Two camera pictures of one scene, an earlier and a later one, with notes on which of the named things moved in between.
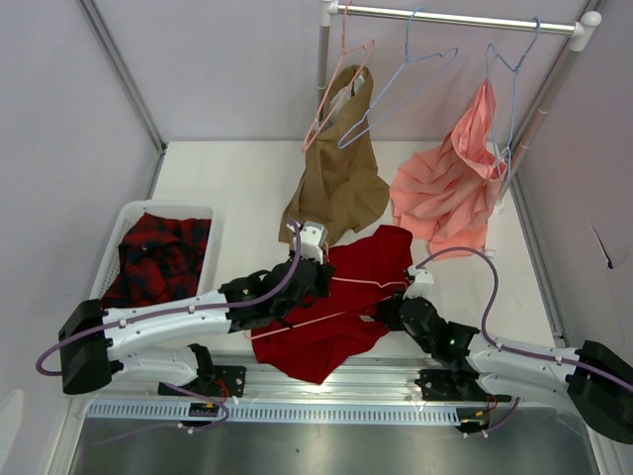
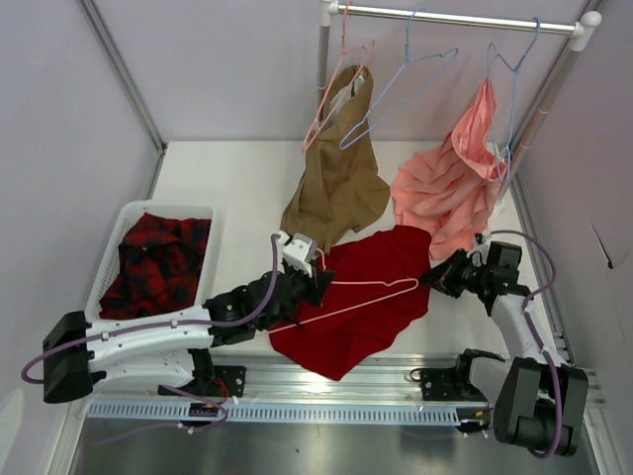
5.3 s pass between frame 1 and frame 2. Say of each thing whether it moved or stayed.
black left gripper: stayed
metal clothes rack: stayed
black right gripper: moved
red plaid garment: stayed
